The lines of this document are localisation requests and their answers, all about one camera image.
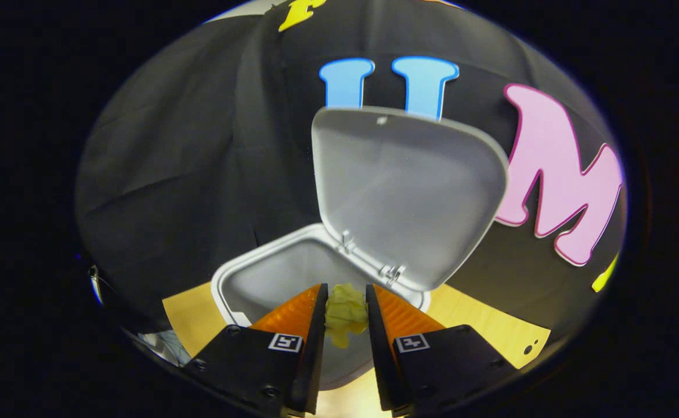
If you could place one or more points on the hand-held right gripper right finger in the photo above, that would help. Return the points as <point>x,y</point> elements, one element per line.
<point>381,360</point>

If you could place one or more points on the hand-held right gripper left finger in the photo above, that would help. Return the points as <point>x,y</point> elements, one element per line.
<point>310,360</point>

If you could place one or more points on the yellow paper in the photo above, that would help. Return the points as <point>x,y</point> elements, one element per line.
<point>345,310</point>

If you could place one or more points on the white desktop garbage bin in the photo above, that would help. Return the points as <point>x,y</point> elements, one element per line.
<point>403,191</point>

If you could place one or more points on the wooden desktop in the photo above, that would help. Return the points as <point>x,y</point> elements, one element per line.
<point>490,331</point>

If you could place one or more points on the black backdrop cloth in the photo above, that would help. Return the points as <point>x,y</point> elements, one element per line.
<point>200,162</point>

